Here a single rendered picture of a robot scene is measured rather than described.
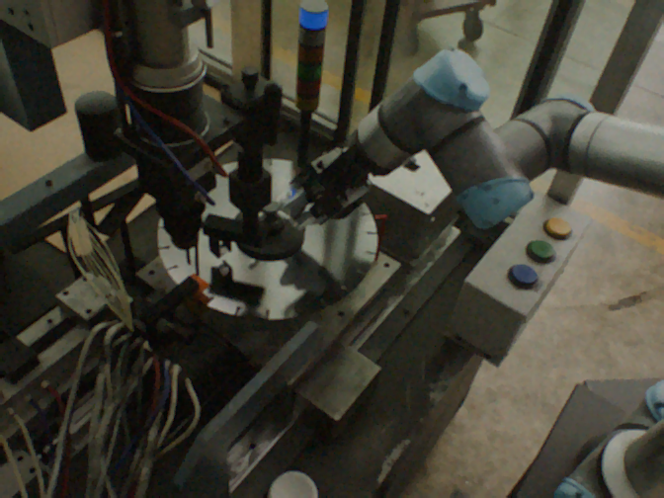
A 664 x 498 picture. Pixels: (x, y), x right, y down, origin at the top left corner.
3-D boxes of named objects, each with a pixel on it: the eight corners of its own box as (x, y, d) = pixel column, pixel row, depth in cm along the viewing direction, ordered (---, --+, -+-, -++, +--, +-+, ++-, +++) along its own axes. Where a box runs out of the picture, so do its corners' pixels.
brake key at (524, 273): (515, 267, 107) (519, 259, 105) (537, 280, 105) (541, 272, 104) (504, 282, 105) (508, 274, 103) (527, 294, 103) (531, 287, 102)
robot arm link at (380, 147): (397, 94, 81) (436, 147, 81) (374, 115, 84) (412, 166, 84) (366, 110, 75) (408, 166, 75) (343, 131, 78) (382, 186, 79)
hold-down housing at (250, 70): (254, 186, 87) (255, 51, 72) (278, 206, 85) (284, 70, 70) (221, 204, 84) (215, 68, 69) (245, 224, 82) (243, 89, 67)
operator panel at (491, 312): (513, 245, 130) (537, 190, 119) (563, 273, 126) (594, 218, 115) (443, 334, 114) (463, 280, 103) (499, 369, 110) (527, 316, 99)
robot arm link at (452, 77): (475, 112, 67) (430, 44, 68) (405, 167, 75) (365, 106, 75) (507, 100, 73) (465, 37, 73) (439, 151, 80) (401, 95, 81)
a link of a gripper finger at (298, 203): (260, 215, 93) (295, 183, 87) (286, 200, 98) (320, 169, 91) (273, 232, 93) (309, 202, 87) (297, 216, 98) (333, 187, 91)
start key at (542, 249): (533, 243, 111) (537, 235, 109) (554, 255, 109) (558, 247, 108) (523, 257, 109) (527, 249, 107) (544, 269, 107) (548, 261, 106)
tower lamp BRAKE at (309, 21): (310, 12, 108) (311, -5, 105) (332, 23, 106) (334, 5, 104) (293, 22, 105) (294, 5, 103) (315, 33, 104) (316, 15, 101)
